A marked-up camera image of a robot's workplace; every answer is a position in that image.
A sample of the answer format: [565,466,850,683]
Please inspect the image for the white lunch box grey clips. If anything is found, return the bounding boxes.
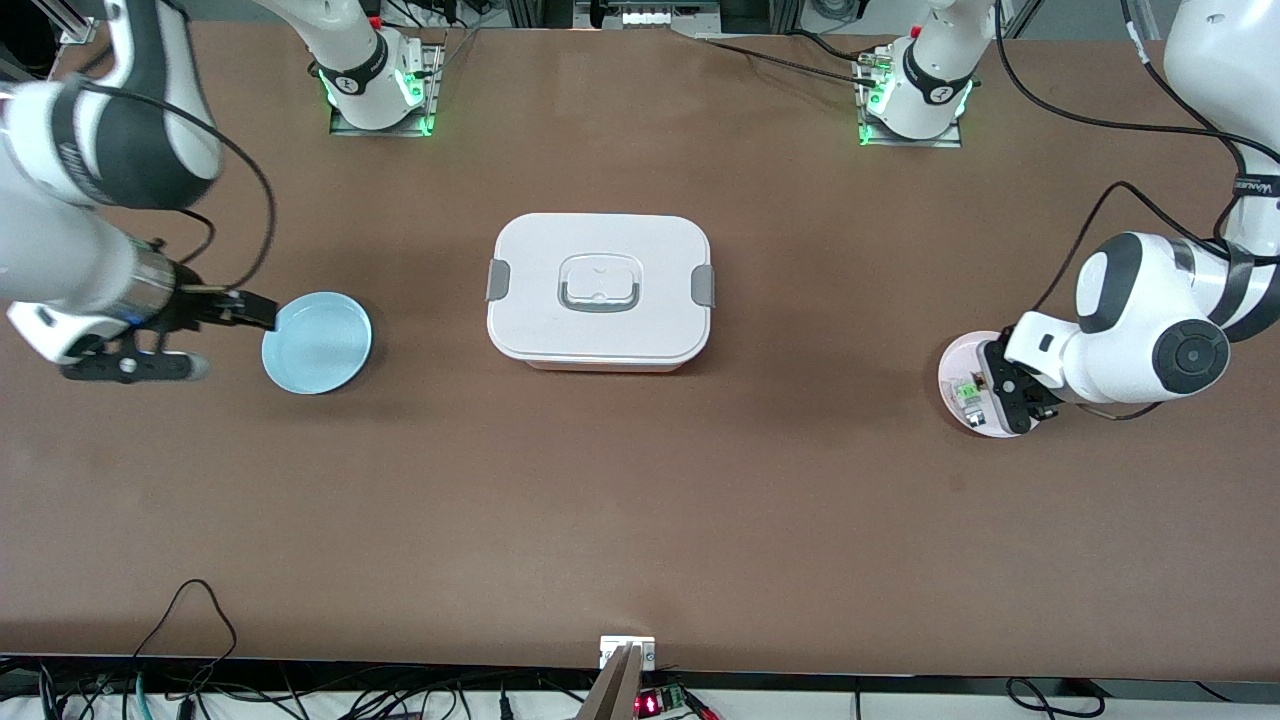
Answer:
[486,213,717,374]

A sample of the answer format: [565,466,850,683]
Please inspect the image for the pale pink round plate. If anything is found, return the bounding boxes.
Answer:
[937,331,1051,439]

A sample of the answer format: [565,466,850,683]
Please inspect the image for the small green connector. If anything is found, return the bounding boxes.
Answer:
[950,378,989,427]

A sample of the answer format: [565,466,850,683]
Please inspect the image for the light blue round plate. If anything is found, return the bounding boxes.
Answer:
[262,291,374,396]

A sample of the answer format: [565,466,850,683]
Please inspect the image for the circuit board with red display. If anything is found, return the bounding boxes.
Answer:
[635,683,693,717]

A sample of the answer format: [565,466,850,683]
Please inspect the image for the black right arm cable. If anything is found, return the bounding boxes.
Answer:
[80,80,278,296]

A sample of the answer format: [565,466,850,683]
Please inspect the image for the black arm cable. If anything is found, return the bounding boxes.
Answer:
[995,0,1280,311]
[80,80,278,296]

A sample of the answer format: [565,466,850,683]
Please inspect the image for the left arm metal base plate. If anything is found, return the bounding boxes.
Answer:
[855,45,966,149]

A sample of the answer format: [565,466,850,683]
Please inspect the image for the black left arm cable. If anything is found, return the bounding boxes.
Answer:
[995,0,1280,311]

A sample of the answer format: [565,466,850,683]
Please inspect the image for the thin black looped cable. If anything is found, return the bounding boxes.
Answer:
[130,578,241,663]

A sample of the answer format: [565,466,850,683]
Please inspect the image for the black coiled cable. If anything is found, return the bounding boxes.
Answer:
[1005,677,1111,719]

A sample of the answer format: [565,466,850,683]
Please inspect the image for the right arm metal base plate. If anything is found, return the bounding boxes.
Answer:
[328,40,446,138]

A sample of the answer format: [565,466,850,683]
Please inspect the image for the aluminium frame post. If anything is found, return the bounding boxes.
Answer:
[30,0,106,46]

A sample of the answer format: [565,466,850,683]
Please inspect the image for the black cable across table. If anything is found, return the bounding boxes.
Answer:
[695,30,886,91]

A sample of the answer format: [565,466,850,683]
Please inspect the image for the black cable tangle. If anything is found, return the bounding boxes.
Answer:
[0,655,581,720]

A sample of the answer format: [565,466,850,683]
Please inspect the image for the small white bracket plate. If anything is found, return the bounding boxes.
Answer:
[600,636,656,671]

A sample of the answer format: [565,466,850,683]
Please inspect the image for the grey camera stand profile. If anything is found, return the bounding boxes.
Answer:
[578,643,646,720]

